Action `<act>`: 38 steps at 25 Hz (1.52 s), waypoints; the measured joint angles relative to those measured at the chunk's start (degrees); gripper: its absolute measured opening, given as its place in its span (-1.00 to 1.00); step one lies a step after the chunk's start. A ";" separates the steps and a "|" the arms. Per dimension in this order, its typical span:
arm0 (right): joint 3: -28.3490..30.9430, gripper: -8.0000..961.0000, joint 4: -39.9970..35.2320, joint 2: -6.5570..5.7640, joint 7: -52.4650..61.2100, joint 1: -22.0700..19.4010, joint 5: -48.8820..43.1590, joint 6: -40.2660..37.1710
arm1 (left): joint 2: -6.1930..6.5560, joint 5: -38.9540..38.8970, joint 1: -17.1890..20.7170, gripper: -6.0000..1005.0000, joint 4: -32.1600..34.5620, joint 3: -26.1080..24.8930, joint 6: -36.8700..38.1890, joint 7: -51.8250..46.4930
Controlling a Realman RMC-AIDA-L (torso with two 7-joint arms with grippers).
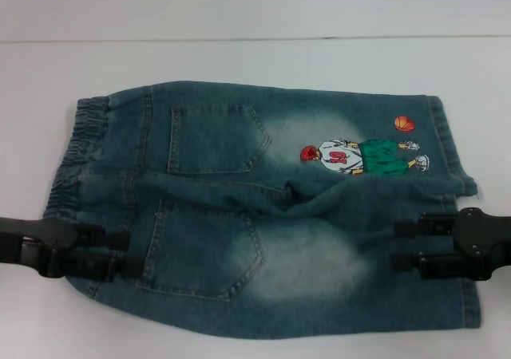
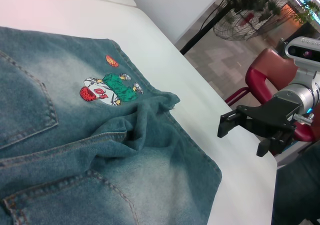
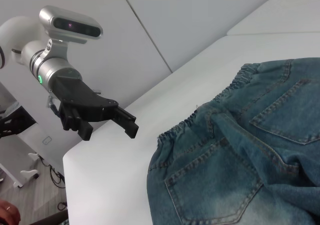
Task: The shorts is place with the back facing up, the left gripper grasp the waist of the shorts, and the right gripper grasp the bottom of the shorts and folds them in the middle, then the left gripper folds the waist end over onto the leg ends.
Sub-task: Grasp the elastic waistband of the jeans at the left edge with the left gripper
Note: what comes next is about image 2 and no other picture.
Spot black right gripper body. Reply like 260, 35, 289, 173
236, 94, 301, 157

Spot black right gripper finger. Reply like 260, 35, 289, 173
256, 134, 277, 157
216, 109, 247, 139

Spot blue denim shorts with embroidery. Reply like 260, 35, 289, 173
0, 26, 223, 225

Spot red plastic chair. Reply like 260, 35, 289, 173
224, 47, 320, 143

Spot dark denim fabric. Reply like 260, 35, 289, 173
271, 139, 320, 225

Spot black standing floor fan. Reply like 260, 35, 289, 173
179, 0, 289, 56

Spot green hanging foliage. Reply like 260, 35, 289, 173
252, 0, 285, 22

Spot green leafy plant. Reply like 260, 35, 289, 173
291, 0, 320, 26

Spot silver cable plug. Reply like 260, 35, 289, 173
293, 112, 315, 125

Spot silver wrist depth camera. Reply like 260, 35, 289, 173
281, 36, 320, 72

